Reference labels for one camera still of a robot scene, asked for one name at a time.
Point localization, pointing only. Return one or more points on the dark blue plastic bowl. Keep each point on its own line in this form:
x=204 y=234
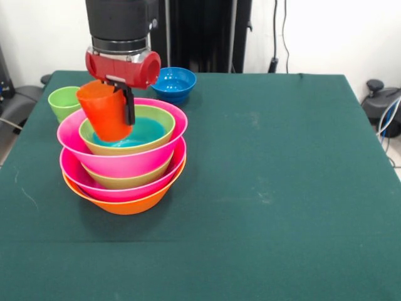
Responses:
x=175 y=84

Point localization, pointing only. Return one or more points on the green plastic bowl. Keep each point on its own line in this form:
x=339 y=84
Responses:
x=131 y=182
x=156 y=119

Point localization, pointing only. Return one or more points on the light blue plastic bowl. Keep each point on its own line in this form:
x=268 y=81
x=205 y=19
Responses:
x=147 y=131

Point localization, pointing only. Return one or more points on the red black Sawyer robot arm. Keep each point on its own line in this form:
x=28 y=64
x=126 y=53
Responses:
x=119 y=22

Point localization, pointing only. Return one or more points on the black office chair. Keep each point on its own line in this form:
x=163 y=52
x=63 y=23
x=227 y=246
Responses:
x=22 y=103
x=376 y=106

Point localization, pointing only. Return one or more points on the red plastic cup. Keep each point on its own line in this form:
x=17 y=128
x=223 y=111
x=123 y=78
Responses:
x=105 y=116

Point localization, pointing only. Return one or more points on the dark green tablecloth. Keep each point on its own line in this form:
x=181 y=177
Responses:
x=200 y=251

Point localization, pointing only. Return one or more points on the orange plastic bowl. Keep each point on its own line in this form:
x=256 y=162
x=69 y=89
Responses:
x=125 y=208

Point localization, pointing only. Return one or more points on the green plastic cup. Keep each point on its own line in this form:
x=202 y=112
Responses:
x=61 y=102

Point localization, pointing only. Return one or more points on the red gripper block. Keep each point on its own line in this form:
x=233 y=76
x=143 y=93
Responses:
x=122 y=69

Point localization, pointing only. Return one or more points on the pink plastic bowl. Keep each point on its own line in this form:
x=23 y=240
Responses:
x=72 y=135
x=72 y=175

